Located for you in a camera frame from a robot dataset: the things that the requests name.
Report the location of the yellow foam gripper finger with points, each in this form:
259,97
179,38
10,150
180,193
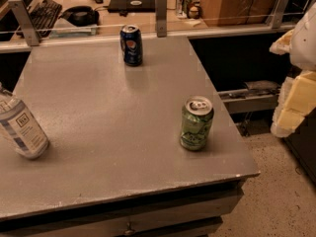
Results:
296,100
281,45

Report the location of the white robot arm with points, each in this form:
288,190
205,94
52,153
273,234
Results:
302,50

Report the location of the green soda can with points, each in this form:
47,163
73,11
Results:
197,117

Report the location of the blue Pepsi can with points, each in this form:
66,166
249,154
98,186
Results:
131,45

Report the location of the brown cardboard box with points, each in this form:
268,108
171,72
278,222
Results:
218,13

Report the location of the glass jar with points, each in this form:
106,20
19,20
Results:
183,8

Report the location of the grey table drawer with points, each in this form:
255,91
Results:
191,213

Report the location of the black laptop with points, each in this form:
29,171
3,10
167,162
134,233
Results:
131,6

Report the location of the black headphones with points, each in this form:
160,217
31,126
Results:
81,16

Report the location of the black keyboard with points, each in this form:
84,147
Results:
44,15

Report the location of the clear labelled water bottle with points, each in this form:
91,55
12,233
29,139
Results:
19,126

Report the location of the right metal bracket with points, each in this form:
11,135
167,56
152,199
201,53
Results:
277,13

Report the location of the metal bracket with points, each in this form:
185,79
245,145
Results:
22,15
277,13
161,18

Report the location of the middle metal bracket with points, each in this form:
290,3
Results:
161,18

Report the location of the left metal bracket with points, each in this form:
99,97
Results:
22,15

